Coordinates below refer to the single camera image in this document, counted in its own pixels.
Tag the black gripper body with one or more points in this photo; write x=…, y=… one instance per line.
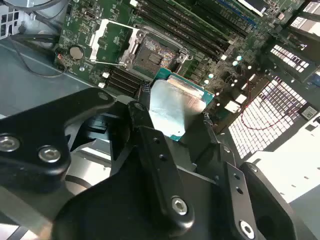
x=120, y=207

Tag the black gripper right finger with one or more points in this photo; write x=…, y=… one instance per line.
x=235, y=180

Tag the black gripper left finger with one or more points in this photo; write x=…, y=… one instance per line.
x=37, y=130

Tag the silver green CPU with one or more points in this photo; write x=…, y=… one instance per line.
x=167, y=107

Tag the metal socket cover frame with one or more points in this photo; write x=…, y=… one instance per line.
x=96, y=42

